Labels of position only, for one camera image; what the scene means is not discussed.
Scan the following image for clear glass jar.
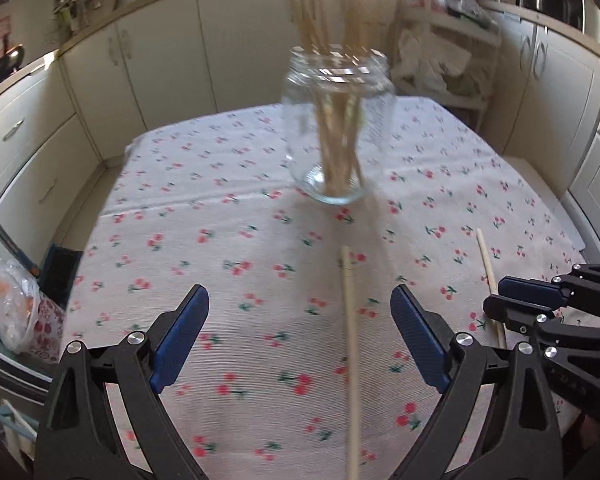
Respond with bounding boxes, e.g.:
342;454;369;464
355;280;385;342
282;44;396;206

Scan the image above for wooden chopstick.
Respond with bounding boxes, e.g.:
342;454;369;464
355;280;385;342
476;229;507;349

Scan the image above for cherry print tablecloth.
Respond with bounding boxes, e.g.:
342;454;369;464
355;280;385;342
64;98;580;479

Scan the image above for chopstick in jar tall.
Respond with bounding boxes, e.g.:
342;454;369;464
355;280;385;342
323;0;368;198

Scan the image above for white storage shelf rack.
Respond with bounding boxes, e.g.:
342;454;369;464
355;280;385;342
390;0;502;130

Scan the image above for blue dustpan with handle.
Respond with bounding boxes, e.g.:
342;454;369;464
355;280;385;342
0;223;83;310

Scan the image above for black wok on counter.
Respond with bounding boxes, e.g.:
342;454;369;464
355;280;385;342
0;44;26;84

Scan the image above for cream kitchen cabinets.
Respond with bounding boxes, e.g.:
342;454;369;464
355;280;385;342
0;0;600;262

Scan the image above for floral trash bin with bag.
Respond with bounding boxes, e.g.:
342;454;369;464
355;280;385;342
0;260;65;364

